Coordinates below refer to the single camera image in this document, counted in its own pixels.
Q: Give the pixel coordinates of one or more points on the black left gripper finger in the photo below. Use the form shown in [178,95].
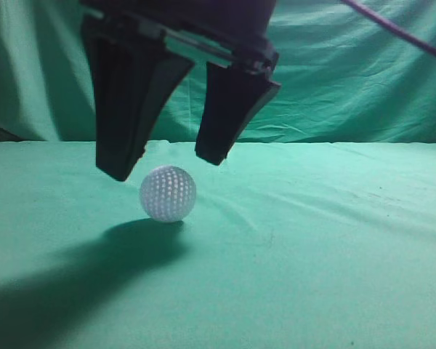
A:
[133,77]

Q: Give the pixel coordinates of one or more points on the green backdrop curtain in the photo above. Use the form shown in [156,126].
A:
[342,77]

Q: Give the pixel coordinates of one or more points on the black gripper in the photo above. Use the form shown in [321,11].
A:
[233,30]

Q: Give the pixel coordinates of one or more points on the green table cloth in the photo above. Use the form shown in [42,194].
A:
[288,246]

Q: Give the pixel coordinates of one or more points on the white dimpled golf ball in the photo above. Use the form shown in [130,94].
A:
[168,194]

